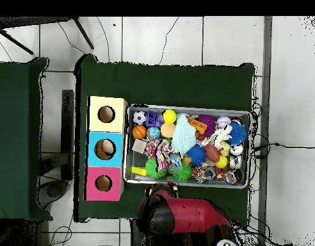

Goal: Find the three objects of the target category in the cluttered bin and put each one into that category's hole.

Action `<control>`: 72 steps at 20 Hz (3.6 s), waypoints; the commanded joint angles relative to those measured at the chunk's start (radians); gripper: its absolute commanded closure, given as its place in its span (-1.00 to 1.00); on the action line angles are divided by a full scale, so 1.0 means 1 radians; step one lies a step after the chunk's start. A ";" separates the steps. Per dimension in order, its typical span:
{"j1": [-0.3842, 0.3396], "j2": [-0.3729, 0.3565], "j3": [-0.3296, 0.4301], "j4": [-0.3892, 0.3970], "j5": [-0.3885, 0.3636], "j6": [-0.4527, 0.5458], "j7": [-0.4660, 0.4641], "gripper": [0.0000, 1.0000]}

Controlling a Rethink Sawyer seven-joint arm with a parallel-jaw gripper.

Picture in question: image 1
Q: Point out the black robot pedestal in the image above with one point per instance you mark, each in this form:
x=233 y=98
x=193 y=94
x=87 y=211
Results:
x=134 y=239

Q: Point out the white baseball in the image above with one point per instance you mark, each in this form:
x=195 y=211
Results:
x=223 y=121

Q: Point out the yellow ball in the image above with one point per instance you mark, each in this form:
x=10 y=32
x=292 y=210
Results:
x=169 y=116

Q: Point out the dark green table cloth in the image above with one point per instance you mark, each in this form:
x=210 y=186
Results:
x=14 y=141
x=160 y=84

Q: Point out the small orange basketball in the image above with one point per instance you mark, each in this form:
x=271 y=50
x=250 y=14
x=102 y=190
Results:
x=139 y=132

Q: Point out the orange plastic block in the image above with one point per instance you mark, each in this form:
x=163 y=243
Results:
x=198 y=125

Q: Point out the wooden box with three holes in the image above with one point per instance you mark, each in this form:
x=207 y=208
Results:
x=94 y=156

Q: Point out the shallow clear mesh bin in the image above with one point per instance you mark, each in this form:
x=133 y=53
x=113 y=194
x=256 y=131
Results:
x=137 y=179

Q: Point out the purple spiky ball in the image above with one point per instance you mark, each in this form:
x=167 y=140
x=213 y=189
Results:
x=208 y=123

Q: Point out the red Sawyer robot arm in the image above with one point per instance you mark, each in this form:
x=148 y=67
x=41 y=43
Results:
x=196 y=215

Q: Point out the black stand with legs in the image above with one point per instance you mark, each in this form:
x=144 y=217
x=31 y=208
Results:
x=19 y=21

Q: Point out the mint green knitted cloth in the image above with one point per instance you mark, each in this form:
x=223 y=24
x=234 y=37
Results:
x=183 y=135

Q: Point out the black upright panel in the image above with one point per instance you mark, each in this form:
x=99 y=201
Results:
x=67 y=128

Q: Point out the black and white soccer ball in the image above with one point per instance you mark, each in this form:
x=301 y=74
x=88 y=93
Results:
x=139 y=117

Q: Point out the blue fuzzy ball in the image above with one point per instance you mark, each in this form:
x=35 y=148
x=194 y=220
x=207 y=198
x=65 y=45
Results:
x=196 y=155
x=237 y=133

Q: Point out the green fuzzy ball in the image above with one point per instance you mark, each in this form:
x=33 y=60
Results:
x=183 y=173

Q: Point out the grey rounded base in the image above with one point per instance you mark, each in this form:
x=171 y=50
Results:
x=53 y=191

